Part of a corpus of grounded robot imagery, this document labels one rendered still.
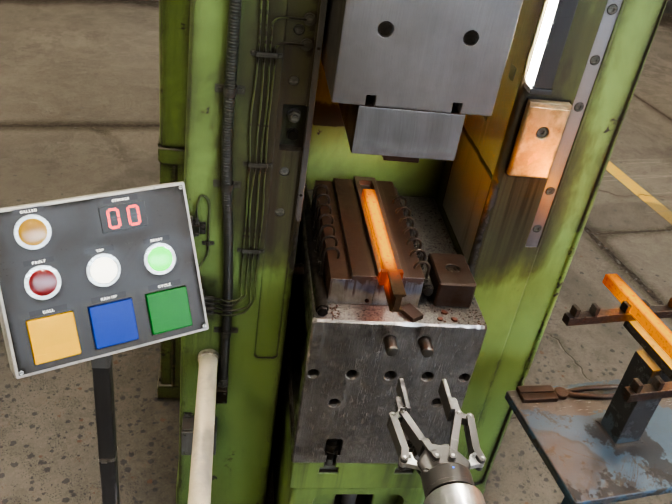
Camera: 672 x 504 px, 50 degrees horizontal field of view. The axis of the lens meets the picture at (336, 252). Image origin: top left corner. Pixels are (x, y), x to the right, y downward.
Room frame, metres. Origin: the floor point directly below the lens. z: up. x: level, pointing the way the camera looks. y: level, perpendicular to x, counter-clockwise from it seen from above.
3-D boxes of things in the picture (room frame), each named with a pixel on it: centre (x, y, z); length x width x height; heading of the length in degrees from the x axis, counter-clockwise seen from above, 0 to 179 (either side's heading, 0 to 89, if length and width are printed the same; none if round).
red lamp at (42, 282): (0.92, 0.47, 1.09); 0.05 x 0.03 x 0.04; 101
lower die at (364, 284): (1.44, -0.06, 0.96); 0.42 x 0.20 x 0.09; 11
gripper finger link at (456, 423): (0.81, -0.23, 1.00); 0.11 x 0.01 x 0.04; 169
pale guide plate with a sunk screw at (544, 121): (1.42, -0.38, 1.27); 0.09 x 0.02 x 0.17; 101
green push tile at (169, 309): (1.00, 0.28, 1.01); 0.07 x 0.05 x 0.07; 126
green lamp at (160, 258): (1.04, 0.31, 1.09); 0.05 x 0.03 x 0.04; 101
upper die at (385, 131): (1.44, -0.06, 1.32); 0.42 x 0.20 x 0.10; 11
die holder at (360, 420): (1.46, -0.11, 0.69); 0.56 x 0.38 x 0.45; 11
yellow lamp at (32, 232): (0.96, 0.50, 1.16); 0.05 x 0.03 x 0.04; 101
